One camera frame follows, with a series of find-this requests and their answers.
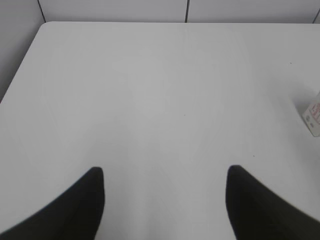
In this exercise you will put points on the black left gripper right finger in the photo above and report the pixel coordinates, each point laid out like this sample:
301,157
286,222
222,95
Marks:
257,213

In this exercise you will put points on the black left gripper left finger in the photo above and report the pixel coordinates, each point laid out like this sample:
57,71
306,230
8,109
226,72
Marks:
75,215

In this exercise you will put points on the white strawberry yogurt drink bottle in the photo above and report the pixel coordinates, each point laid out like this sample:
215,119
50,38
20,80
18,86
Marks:
311,116

